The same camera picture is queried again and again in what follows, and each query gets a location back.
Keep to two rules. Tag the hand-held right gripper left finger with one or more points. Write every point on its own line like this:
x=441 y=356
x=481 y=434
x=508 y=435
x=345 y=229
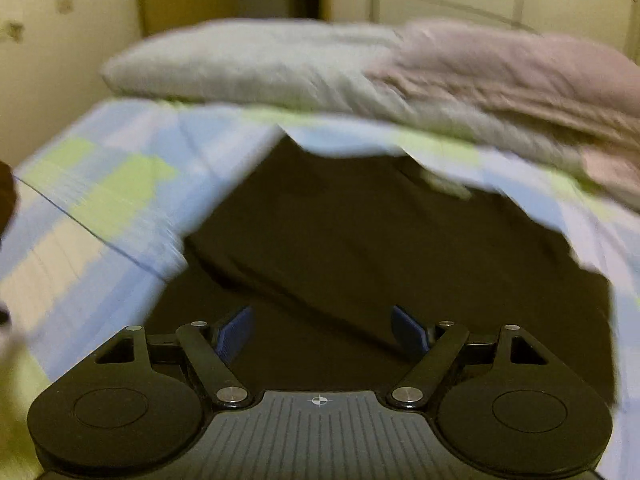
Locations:
x=235 y=333

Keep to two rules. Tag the grey folded blanket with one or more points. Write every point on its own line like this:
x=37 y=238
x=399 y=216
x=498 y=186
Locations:
x=240 y=60

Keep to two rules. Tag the checked bed sheet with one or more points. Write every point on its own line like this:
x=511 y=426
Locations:
x=100 y=200

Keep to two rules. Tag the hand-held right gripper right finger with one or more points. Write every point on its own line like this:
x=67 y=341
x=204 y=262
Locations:
x=407 y=333

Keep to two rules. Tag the dark olive shirt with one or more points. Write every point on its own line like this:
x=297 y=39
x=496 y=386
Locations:
x=380 y=240

